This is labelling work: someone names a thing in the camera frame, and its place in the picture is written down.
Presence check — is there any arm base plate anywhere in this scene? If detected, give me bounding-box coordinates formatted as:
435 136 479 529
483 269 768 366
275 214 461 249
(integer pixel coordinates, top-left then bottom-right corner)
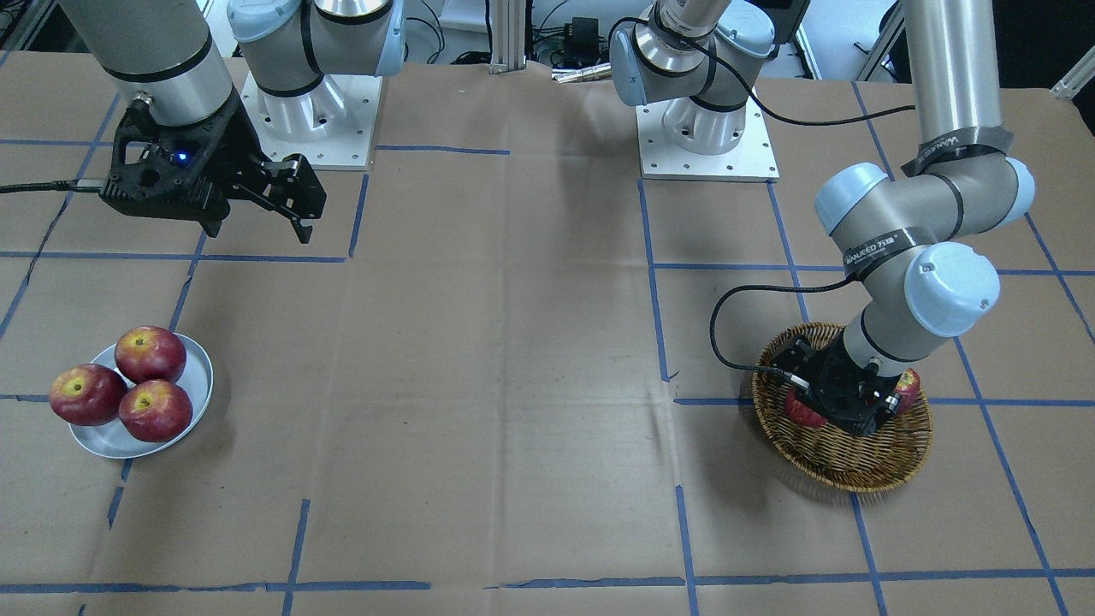
635 98 781 183
241 74 384 172

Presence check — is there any woven wicker basket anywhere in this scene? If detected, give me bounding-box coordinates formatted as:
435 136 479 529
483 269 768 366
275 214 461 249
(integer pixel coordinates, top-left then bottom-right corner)
751 321 933 493

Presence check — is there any light blue plate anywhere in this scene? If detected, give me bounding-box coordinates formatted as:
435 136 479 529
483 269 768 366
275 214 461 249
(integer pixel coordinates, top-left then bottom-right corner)
68 333 215 460

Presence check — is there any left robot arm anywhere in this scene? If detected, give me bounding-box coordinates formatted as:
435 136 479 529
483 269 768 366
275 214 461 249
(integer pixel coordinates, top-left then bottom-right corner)
607 1 1035 435

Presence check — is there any aluminium frame post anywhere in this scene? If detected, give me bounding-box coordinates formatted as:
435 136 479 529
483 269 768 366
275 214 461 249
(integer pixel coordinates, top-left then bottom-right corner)
484 1 532 75

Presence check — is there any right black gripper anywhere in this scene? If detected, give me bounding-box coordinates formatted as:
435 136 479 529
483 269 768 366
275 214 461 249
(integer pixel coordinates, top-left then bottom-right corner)
201 88 326 245

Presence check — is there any plate apple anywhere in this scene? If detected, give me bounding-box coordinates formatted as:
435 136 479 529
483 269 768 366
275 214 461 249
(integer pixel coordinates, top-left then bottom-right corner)
114 326 187 383
48 364 128 426
118 381 194 443

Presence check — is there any dark red apple in basket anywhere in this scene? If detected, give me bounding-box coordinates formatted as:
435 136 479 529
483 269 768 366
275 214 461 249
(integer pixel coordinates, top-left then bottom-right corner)
892 368 920 416

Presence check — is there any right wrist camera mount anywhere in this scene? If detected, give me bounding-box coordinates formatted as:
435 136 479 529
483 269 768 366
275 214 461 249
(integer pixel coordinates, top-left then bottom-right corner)
99 92 223 229

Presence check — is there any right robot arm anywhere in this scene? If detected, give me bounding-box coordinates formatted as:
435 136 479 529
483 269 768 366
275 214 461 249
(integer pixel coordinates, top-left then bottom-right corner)
60 1 405 243

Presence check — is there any plate apple near centre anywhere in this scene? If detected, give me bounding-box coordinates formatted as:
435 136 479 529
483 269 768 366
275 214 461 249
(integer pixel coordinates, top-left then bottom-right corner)
118 381 194 443

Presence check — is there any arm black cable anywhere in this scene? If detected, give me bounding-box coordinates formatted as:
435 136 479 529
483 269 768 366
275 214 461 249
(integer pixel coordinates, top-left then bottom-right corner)
0 178 105 196
650 18 917 386

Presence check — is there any yellow-red apple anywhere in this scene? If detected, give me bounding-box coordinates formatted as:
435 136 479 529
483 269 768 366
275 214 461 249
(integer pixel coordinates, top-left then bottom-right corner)
784 387 829 428

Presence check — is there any plate apple far side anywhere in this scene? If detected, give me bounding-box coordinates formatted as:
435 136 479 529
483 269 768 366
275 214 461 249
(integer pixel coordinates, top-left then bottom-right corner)
48 364 128 426

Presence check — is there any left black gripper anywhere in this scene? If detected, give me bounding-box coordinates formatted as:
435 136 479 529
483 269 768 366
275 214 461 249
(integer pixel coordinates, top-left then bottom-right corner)
796 346 908 435

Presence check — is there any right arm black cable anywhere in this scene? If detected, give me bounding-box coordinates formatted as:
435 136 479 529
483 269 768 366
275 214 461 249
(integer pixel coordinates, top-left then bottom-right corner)
0 178 105 196

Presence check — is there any black power adapter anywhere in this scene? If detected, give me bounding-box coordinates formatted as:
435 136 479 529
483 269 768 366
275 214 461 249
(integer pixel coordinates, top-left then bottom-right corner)
565 16 600 57

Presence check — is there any plate apple front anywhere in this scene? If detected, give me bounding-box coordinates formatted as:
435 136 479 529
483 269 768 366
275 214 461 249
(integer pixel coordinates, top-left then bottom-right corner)
114 326 187 383

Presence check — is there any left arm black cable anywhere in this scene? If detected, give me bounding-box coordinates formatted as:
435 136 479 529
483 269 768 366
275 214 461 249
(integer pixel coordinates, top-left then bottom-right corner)
650 18 917 386

